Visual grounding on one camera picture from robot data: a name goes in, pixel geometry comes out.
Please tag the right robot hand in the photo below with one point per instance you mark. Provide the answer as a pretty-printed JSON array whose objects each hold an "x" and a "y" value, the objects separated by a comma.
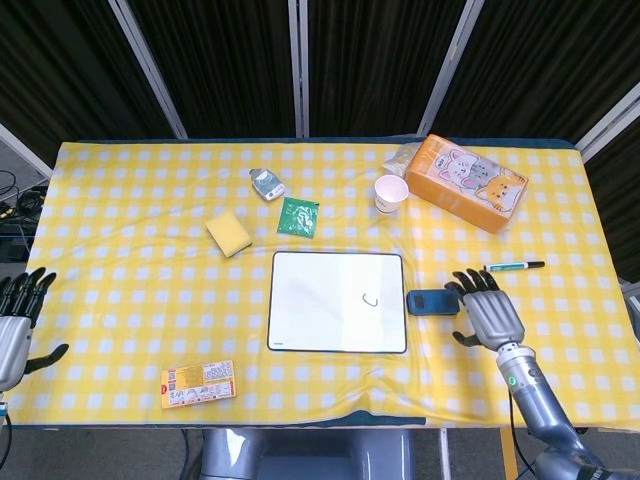
[{"x": 492, "y": 312}]

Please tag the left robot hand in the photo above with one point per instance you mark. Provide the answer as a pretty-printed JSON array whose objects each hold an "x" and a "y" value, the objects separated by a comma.
[{"x": 9, "y": 330}]

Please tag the blue whiteboard eraser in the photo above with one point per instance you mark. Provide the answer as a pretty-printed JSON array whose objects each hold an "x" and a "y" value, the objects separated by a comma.
[{"x": 432, "y": 302}]

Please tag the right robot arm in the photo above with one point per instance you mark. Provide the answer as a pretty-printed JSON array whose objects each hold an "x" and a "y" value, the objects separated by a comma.
[{"x": 537, "y": 400}]

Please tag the green marker pen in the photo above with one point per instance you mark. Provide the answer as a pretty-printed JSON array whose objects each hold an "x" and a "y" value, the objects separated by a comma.
[{"x": 512, "y": 266}]

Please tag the orange cat tissue pack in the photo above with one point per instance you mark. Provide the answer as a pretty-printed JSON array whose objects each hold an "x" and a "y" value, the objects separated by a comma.
[{"x": 465, "y": 182}]

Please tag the white paper cup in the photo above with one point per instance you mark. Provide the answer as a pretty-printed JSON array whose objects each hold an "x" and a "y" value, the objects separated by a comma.
[{"x": 390, "y": 194}]

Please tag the yellow checkered tablecloth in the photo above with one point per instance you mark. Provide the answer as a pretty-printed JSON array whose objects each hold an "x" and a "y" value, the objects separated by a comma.
[{"x": 320, "y": 280}]

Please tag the clear plastic bag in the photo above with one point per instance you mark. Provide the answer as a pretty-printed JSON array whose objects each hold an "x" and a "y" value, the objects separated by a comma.
[{"x": 398, "y": 160}]

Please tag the yellow printed carton box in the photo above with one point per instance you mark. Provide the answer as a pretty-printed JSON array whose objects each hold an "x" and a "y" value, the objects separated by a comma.
[{"x": 198, "y": 384}]

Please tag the green tea sachet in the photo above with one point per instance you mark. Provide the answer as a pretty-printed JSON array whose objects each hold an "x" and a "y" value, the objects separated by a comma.
[{"x": 298, "y": 216}]

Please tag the grey robot torso base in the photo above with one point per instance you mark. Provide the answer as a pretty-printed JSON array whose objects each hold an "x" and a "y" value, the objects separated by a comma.
[{"x": 305, "y": 452}]

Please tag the yellow sponge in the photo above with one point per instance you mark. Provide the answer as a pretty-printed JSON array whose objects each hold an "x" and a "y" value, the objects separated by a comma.
[{"x": 228, "y": 233}]

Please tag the grey green snack packet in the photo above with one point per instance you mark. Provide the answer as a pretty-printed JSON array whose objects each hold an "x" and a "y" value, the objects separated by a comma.
[{"x": 268, "y": 184}]

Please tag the black folding screen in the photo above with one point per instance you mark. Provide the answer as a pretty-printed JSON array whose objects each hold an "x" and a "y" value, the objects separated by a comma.
[{"x": 320, "y": 65}]

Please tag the white whiteboard with black frame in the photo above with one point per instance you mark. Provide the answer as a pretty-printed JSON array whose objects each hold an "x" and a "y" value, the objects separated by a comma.
[{"x": 337, "y": 301}]

